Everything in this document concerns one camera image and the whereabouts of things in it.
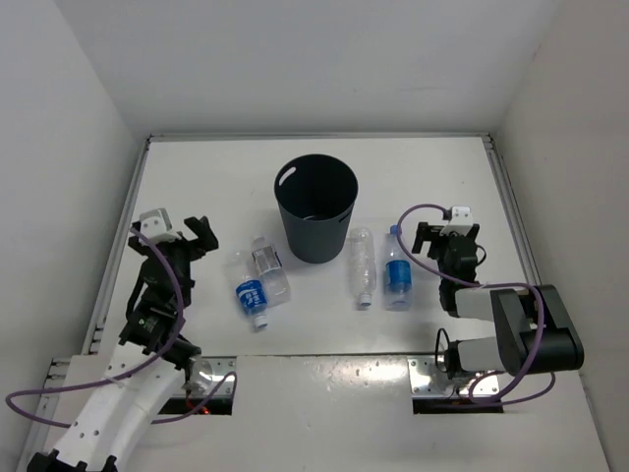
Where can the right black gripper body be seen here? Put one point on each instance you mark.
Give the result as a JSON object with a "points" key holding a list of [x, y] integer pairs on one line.
{"points": [[441, 267]]}

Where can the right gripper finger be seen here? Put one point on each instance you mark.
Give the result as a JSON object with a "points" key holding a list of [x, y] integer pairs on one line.
{"points": [[471, 243], [430, 234]]}

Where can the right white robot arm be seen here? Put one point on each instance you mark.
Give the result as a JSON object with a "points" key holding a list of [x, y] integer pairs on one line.
{"points": [[514, 314]]}

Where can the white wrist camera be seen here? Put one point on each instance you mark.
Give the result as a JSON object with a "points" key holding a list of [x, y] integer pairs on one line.
{"points": [[457, 220], [156, 226]]}

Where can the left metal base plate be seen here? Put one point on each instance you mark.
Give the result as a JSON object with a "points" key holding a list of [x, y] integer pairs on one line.
{"points": [[207, 373]]}

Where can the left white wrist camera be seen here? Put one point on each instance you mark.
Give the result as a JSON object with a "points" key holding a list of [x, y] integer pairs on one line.
{"points": [[156, 226]]}

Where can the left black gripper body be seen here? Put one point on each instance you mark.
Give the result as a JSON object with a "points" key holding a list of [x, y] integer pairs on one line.
{"points": [[184, 255]]}

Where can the clear crushed bottle blue cap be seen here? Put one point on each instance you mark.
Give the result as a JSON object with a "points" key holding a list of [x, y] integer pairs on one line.
{"points": [[362, 271]]}

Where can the metal base plate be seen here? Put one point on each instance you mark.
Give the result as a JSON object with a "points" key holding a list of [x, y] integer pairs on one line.
{"points": [[207, 373], [427, 382]]}

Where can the blue label bottle white cap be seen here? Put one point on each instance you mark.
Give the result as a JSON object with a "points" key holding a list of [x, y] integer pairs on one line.
{"points": [[247, 289]]}

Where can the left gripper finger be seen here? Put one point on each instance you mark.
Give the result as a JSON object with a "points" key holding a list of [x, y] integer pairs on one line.
{"points": [[143, 248], [206, 240]]}

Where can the clear bottle white grey label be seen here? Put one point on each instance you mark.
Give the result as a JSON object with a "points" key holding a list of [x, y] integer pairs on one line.
{"points": [[271, 273]]}

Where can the dark grey plastic bin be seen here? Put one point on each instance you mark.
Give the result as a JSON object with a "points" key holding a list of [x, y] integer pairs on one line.
{"points": [[316, 194]]}

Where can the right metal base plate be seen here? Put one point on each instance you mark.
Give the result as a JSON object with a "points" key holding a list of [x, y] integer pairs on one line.
{"points": [[427, 382]]}

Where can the left aluminium frame rail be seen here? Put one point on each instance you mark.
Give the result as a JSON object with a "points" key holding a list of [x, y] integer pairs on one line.
{"points": [[106, 287]]}

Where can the white front cover board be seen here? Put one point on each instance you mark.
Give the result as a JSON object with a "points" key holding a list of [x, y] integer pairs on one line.
{"points": [[356, 414]]}

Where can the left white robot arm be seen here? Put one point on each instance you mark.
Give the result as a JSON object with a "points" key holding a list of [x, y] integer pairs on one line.
{"points": [[151, 359]]}

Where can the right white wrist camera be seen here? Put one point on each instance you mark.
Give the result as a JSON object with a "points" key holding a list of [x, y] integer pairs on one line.
{"points": [[457, 220]]}

